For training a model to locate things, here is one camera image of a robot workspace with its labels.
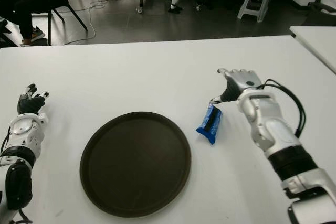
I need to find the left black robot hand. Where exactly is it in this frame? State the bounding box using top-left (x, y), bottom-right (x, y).
top-left (17, 83), bottom-right (50, 116)

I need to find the black chair with armrest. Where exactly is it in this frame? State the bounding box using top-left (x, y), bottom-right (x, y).
top-left (0, 18), bottom-right (13, 48)

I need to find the white floor cable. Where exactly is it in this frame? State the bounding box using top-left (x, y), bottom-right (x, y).
top-left (62, 0), bottom-right (132, 45)

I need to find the round dark brown tray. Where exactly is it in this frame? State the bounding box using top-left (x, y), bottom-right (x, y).
top-left (79, 111), bottom-right (192, 218)

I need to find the white side table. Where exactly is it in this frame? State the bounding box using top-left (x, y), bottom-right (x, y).
top-left (289, 26), bottom-right (336, 75)

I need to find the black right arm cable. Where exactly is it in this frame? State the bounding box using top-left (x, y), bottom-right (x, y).
top-left (258, 78), bottom-right (307, 138)

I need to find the person in black trousers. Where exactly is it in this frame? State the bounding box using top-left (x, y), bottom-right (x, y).
top-left (0, 0), bottom-right (62, 48)

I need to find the blue Oreo cookie pack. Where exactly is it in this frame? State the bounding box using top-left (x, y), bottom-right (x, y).
top-left (195, 104), bottom-right (223, 145)

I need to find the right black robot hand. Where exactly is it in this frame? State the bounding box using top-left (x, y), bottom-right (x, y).
top-left (209, 68), bottom-right (263, 104)

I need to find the black armchair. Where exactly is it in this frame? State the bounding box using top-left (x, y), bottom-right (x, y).
top-left (301, 0), bottom-right (336, 27)

